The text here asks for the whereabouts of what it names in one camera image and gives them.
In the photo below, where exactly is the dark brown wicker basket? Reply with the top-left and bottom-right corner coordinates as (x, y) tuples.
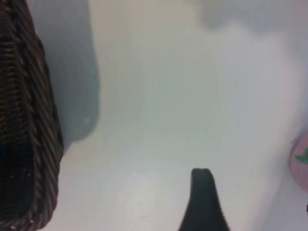
(0, 0), (64, 231)

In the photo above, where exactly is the pink peach with green leaf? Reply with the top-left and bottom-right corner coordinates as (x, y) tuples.
(288, 133), (308, 196)

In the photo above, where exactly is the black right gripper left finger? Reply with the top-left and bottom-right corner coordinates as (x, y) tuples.
(177, 167), (231, 231)

